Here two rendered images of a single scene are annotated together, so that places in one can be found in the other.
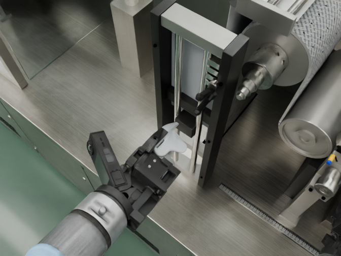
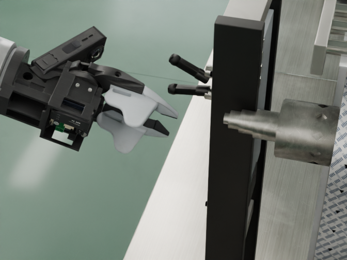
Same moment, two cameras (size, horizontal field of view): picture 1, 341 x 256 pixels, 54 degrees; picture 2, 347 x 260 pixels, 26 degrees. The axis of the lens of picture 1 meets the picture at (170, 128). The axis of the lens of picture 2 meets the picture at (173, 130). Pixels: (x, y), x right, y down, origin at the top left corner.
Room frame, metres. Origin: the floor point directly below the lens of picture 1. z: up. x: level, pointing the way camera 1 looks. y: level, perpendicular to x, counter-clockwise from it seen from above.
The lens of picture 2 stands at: (0.04, -0.69, 1.84)
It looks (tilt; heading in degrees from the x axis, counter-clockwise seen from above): 39 degrees down; 67
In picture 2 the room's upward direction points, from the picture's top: straight up
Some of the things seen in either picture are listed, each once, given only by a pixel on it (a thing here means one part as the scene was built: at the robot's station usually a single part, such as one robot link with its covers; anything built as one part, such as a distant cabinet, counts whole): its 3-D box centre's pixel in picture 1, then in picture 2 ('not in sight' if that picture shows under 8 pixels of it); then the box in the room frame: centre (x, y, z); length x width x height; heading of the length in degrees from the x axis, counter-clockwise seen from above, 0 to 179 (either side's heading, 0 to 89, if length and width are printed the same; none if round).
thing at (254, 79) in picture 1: (247, 86); (251, 123); (0.37, -0.14, 1.34); 0.06 x 0.03 x 0.03; 142
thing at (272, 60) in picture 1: (264, 66); (307, 132); (0.41, -0.18, 1.34); 0.06 x 0.06 x 0.06; 52
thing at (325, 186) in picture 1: (326, 187); not in sight; (0.24, -0.31, 1.18); 0.04 x 0.02 x 0.04; 52
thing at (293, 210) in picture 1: (311, 194); not in sight; (0.27, -0.33, 1.05); 0.06 x 0.05 x 0.31; 142
